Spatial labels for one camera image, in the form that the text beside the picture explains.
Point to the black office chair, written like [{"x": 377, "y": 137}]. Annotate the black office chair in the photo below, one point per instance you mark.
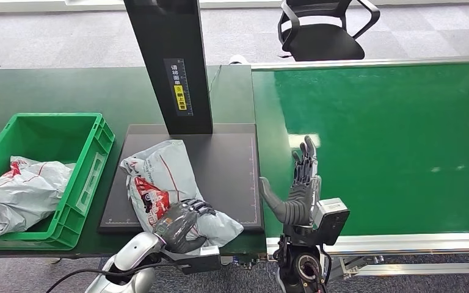
[{"x": 325, "y": 42}]

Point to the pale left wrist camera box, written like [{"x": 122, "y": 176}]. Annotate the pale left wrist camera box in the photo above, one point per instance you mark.
[{"x": 198, "y": 261}]

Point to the crumpled white red-printed mailer package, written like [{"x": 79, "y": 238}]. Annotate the crumpled white red-printed mailer package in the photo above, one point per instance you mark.
[{"x": 20, "y": 194}]

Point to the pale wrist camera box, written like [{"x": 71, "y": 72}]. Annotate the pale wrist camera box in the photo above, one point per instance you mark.
[
  {"x": 331, "y": 220},
  {"x": 198, "y": 261}
]

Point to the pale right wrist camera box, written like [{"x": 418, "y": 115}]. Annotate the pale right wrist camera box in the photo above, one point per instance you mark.
[{"x": 331, "y": 220}]

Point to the black inbound scanner machine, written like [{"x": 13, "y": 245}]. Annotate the black inbound scanner machine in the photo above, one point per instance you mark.
[{"x": 226, "y": 174}]

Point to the white round object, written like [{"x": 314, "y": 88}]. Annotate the white round object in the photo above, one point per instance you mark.
[{"x": 238, "y": 60}]

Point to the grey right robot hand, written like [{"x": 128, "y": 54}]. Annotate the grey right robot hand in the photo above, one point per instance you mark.
[{"x": 301, "y": 202}]

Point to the green plastic crate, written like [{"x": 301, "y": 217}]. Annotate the green plastic crate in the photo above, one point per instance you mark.
[{"x": 78, "y": 133}]

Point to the white red-printed poly mailer package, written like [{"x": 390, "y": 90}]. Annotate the white red-printed poly mailer package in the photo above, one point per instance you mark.
[{"x": 161, "y": 174}]

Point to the green conveyor belt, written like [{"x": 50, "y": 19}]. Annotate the green conveyor belt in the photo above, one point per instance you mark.
[{"x": 400, "y": 141}]

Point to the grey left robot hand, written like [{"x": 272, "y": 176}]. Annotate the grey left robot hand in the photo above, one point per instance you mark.
[{"x": 178, "y": 226}]

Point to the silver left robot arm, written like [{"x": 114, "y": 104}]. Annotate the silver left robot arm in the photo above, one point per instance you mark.
[{"x": 133, "y": 258}]

